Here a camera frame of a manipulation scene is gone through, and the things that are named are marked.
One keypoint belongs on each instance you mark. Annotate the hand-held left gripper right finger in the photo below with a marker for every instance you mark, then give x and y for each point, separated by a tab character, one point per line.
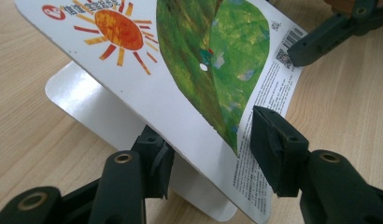
283	155

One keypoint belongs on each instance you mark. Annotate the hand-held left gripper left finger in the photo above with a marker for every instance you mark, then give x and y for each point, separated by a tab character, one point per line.
124	186

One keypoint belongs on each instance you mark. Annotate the white book with green leaf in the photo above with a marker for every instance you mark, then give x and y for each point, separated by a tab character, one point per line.
180	77

